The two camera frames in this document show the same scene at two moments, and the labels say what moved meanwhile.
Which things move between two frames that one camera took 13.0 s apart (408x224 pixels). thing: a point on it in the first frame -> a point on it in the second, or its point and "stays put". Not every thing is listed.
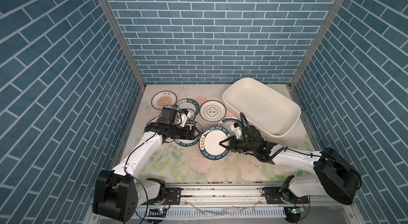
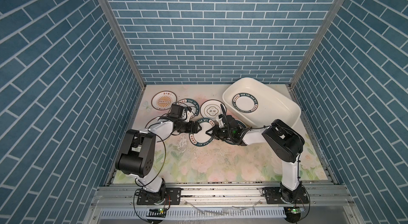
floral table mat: [204, 158] stays put
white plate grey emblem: [212, 111] stays put
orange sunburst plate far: [163, 98] stays put
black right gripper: [231, 146] -> [214, 130]
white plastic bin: [272, 113] stays put
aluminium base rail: [241, 204] stays put
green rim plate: [209, 143] -> [245, 102]
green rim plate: [188, 143] -> [202, 138]
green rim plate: [187, 103] stays put
